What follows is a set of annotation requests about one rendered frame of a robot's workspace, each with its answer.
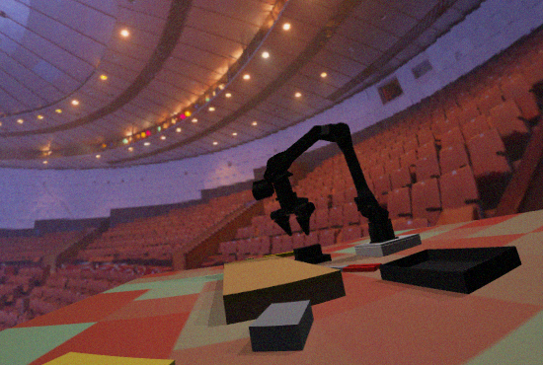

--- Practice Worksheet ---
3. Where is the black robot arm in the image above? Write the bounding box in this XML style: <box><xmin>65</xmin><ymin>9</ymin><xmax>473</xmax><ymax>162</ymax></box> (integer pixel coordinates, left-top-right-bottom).
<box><xmin>252</xmin><ymin>123</ymin><xmax>399</xmax><ymax>244</ymax></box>

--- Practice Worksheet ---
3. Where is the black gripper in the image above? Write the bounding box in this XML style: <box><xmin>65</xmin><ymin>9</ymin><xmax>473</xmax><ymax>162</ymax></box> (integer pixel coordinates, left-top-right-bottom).
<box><xmin>270</xmin><ymin>190</ymin><xmax>316</xmax><ymax>236</ymax></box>

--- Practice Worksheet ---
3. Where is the tan wooden panel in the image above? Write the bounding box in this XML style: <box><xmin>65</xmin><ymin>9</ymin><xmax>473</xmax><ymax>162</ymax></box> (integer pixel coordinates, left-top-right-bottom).
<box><xmin>223</xmin><ymin>255</ymin><xmax>347</xmax><ymax>325</ymax></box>

